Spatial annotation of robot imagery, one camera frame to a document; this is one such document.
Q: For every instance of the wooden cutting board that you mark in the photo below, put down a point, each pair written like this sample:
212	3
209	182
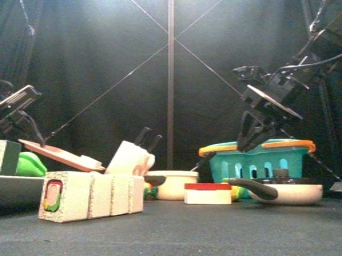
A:
62	155

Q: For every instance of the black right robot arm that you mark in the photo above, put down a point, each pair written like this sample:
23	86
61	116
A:
323	43

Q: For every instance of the dark green white block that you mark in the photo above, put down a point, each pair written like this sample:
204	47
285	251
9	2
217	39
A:
9	157

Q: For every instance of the green toy pepper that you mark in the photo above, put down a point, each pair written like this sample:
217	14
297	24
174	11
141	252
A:
30	165

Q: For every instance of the black pan lid with knob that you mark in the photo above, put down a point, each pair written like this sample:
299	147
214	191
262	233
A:
281	175

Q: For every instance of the yellow green toy vegetable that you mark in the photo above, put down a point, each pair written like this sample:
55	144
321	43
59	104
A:
241	192

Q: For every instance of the grey tray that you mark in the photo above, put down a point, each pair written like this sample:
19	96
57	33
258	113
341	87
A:
18	190

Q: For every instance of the red white toy block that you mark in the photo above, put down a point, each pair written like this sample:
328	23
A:
208	194

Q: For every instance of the white toy pot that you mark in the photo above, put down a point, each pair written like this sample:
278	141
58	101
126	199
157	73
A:
174	185

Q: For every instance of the white wooden knife block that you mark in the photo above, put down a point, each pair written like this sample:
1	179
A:
129	158

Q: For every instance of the wooden sushi roll toy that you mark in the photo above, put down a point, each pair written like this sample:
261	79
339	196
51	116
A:
91	196

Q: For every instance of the green yellow toy food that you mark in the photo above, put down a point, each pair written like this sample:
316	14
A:
150	191

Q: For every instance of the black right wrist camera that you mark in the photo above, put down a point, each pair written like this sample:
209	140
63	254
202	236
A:
249	73

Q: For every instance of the vertical metal frame pole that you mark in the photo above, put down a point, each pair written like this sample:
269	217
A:
170	83

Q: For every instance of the grey metal bracket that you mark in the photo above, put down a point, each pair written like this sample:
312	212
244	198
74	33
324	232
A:
337	186

